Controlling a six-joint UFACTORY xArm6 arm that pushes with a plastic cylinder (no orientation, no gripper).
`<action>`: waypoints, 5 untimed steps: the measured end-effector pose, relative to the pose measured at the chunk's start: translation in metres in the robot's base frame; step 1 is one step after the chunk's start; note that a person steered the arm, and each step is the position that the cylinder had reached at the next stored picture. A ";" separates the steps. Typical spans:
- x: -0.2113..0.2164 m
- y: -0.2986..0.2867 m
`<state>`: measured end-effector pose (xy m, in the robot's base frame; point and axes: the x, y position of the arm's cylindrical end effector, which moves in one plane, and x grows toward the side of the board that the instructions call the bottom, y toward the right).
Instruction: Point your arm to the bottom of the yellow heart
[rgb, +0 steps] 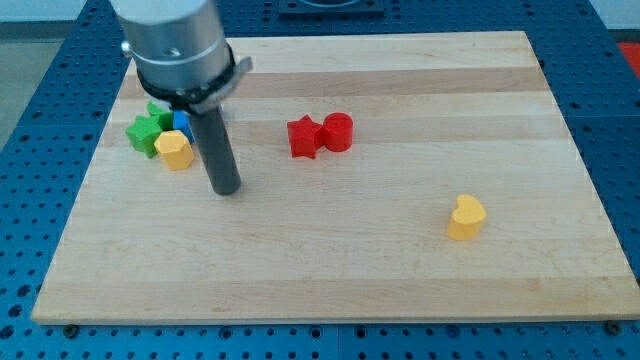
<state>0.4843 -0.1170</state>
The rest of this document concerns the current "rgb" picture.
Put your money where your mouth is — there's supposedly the yellow heart block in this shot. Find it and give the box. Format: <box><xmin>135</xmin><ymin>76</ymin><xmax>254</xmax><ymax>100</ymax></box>
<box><xmin>446</xmin><ymin>194</ymin><xmax>487</xmax><ymax>241</ymax></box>

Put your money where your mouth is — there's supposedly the green block behind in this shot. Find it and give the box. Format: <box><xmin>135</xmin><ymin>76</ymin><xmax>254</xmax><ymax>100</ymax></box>
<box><xmin>146</xmin><ymin>101</ymin><xmax>173</xmax><ymax>131</ymax></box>

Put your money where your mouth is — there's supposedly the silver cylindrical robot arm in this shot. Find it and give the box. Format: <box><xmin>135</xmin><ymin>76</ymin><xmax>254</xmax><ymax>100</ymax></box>
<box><xmin>111</xmin><ymin>0</ymin><xmax>253</xmax><ymax>114</ymax></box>

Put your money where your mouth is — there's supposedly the wooden board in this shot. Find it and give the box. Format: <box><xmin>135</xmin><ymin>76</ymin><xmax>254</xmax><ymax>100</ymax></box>
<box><xmin>32</xmin><ymin>31</ymin><xmax>639</xmax><ymax>325</ymax></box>

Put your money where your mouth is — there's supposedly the blue block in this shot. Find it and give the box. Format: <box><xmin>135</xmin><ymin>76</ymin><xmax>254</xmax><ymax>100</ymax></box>
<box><xmin>173</xmin><ymin>111</ymin><xmax>195</xmax><ymax>144</ymax></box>

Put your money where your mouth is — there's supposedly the green star block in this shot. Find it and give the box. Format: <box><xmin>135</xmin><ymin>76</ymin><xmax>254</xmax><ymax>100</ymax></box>
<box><xmin>125</xmin><ymin>116</ymin><xmax>163</xmax><ymax>158</ymax></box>

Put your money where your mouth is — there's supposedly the red star block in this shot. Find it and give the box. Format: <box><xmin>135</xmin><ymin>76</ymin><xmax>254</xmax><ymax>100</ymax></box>
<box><xmin>287</xmin><ymin>115</ymin><xmax>324</xmax><ymax>159</ymax></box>

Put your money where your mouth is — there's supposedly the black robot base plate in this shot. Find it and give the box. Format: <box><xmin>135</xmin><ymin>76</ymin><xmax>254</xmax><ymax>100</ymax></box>
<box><xmin>277</xmin><ymin>0</ymin><xmax>385</xmax><ymax>19</ymax></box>

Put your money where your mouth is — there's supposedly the yellow hexagon block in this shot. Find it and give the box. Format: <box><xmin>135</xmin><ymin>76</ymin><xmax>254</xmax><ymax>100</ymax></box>
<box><xmin>154</xmin><ymin>130</ymin><xmax>195</xmax><ymax>171</ymax></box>

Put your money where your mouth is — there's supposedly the red cylinder block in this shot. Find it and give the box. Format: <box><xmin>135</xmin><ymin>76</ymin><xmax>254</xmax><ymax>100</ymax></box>
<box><xmin>323</xmin><ymin>112</ymin><xmax>354</xmax><ymax>152</ymax></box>

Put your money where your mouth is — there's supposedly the dark grey pointer rod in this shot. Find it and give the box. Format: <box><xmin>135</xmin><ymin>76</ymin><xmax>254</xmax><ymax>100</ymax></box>
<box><xmin>189</xmin><ymin>107</ymin><xmax>241</xmax><ymax>196</ymax></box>

